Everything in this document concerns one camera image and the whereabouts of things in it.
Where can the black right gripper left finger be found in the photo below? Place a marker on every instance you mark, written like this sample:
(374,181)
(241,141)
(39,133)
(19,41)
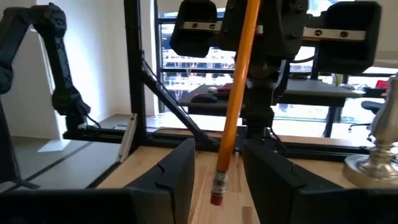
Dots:
(174,186)

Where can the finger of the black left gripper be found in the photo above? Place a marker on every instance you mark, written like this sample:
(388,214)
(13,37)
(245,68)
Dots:
(234,25)
(283,28)

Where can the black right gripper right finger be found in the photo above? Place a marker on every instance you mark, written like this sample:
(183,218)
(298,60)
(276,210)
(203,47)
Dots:
(270,186)

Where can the orange pencil with eraser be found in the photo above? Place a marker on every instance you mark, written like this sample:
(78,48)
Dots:
(236,93)

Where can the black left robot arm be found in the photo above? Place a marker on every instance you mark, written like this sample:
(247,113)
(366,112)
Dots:
(259,109)

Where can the black office chair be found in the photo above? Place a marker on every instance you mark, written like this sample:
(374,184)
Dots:
(371,105)

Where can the gray side desk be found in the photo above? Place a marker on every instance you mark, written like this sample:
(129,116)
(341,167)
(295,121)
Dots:
(311,93)

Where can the black computer mouse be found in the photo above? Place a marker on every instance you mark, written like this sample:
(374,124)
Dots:
(203,98)

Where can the white shade silver table lamp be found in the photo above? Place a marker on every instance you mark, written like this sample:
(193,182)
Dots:
(385,124)

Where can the white bracket strip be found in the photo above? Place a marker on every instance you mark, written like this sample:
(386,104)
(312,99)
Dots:
(128,138)

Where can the black aluminium table frame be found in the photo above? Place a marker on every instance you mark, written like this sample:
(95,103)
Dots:
(135,77)

